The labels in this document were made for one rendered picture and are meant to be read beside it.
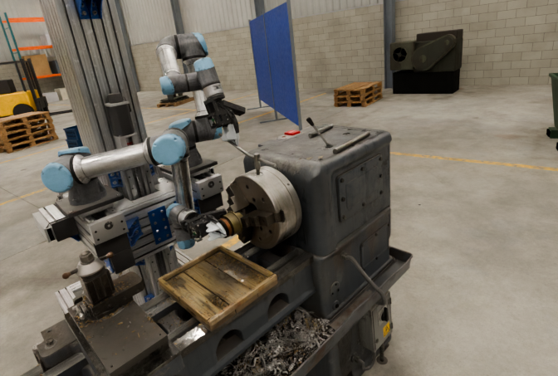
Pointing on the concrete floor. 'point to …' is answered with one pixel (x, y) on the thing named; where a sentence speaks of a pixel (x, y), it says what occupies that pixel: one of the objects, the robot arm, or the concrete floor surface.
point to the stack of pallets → (26, 130)
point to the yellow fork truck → (36, 102)
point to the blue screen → (276, 62)
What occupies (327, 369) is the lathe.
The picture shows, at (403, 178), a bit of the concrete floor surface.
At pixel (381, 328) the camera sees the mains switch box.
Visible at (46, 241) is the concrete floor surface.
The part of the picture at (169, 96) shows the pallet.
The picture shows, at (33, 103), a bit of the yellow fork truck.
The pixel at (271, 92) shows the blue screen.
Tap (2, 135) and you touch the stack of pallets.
